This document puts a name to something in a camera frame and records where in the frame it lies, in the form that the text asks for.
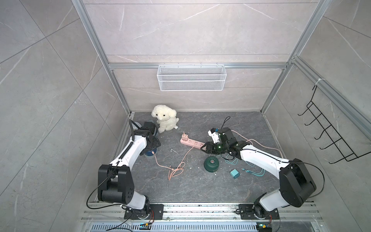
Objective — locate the white plush dog toy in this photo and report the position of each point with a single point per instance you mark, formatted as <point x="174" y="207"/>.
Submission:
<point x="166" y="118"/>

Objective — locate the pink power strip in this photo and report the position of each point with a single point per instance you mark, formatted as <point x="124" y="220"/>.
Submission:
<point x="197" y="144"/>

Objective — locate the metal base rail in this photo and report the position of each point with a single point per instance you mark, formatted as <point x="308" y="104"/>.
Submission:
<point x="202" y="217"/>

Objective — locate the black wall hook rack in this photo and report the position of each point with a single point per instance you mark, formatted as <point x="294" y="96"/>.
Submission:
<point x="328" y="130"/>

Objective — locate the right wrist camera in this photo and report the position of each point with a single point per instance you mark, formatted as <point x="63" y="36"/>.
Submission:
<point x="214" y="134"/>

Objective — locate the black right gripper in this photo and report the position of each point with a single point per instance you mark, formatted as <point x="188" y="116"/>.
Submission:
<point x="209" y="148"/>

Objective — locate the teal USB charger adapter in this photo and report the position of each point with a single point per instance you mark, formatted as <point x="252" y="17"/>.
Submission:
<point x="235" y="174"/>

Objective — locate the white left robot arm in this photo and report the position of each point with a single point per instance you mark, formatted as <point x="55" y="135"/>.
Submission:
<point x="115" y="181"/>

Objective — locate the white wire mesh basket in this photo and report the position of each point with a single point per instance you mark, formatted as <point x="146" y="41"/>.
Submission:
<point x="191" y="77"/>

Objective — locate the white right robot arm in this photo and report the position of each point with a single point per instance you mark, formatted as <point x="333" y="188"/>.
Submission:
<point x="296" y="184"/>

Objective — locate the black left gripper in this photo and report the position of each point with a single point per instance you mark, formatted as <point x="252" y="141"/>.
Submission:
<point x="156" y="142"/>

